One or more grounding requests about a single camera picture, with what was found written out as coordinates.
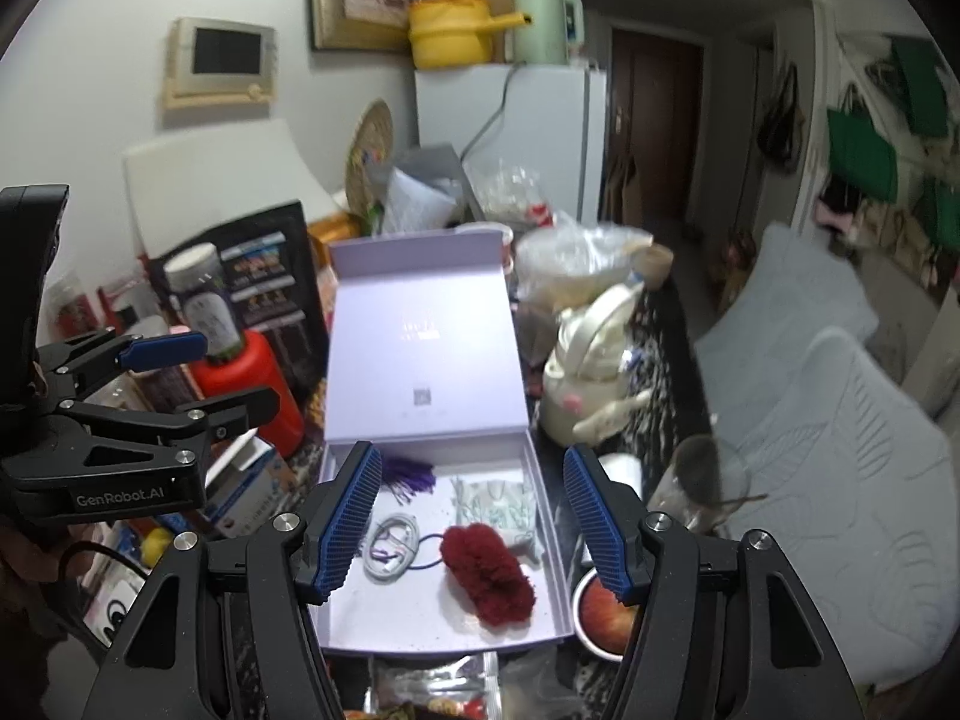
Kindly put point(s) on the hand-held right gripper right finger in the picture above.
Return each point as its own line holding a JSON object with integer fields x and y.
{"x": 600, "y": 525}

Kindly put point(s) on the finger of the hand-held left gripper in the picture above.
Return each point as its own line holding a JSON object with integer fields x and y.
{"x": 169, "y": 349}
{"x": 232, "y": 409}

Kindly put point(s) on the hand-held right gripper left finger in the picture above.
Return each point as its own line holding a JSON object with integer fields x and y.
{"x": 341, "y": 525}

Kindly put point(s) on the purple tassel charm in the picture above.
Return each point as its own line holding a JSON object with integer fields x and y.
{"x": 409, "y": 476}

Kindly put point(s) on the white patterned mask packet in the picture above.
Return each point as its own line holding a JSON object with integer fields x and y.
{"x": 499, "y": 514}

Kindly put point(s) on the red fluffy plush charm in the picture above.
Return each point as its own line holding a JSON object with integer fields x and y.
{"x": 487, "y": 577}

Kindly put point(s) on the clear plastic bag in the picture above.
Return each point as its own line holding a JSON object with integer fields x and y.
{"x": 435, "y": 679}

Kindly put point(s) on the lavender gift box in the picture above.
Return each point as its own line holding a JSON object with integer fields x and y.
{"x": 420, "y": 345}

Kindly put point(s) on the red gold snack packet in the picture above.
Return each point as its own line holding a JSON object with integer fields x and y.
{"x": 442, "y": 710}

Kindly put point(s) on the red bottle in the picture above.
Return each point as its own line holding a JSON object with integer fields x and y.
{"x": 255, "y": 375}

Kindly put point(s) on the group of clear food jars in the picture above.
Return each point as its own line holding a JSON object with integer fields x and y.
{"x": 206, "y": 315}

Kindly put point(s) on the white roll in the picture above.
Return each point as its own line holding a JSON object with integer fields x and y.
{"x": 622, "y": 476}

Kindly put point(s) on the lemon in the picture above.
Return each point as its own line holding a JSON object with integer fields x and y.
{"x": 157, "y": 546}

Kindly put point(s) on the blue white box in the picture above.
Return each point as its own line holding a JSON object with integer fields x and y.
{"x": 251, "y": 487}

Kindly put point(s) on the yellow waffle snack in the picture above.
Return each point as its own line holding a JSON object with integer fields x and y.
{"x": 315, "y": 420}

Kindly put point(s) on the red apple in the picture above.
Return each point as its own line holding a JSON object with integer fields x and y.
{"x": 604, "y": 615}

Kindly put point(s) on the small dark bowl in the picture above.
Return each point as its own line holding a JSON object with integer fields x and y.
{"x": 579, "y": 615}

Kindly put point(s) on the clear glass cup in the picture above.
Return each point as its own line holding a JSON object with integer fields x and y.
{"x": 701, "y": 480}

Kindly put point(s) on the white printed card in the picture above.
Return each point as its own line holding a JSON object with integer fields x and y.
{"x": 112, "y": 604}

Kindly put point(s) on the black pouch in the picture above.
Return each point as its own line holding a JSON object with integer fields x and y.
{"x": 270, "y": 270}

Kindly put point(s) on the orange packet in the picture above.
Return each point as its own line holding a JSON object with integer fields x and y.
{"x": 334, "y": 229}

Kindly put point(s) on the grey quilted chair cover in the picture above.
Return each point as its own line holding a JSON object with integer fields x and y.
{"x": 787, "y": 307}
{"x": 840, "y": 510}

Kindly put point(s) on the plastic bag of food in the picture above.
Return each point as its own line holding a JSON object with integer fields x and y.
{"x": 577, "y": 262}

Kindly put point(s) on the beige cup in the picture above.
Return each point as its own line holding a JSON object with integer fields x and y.
{"x": 652, "y": 264}

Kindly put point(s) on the round woven mat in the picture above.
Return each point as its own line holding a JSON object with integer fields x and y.
{"x": 371, "y": 157}

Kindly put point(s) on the grey bag with papers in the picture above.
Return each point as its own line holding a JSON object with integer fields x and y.
{"x": 427, "y": 187}

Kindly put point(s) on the red white cup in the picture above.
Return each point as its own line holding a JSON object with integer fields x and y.
{"x": 487, "y": 236}

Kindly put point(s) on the clear bag of snacks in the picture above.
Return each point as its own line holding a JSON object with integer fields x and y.
{"x": 514, "y": 195}

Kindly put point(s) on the pink bag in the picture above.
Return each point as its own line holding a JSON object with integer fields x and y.
{"x": 836, "y": 214}

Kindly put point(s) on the white fridge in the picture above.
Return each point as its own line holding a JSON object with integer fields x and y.
{"x": 547, "y": 135}

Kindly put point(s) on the dark door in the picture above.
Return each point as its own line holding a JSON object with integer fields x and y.
{"x": 660, "y": 127}

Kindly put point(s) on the yellow pot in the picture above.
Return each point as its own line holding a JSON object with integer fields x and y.
{"x": 446, "y": 34}

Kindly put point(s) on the hanging dark bags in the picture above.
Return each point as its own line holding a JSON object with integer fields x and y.
{"x": 784, "y": 124}

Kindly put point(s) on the green tote bag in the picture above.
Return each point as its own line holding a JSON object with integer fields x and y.
{"x": 945, "y": 214}
{"x": 922, "y": 86}
{"x": 862, "y": 157}

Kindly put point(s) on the pale green kettle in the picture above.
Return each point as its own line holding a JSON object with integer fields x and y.
{"x": 540, "y": 22}

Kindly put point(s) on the wall intercom panel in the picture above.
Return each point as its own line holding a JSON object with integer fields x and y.
{"x": 221, "y": 60}

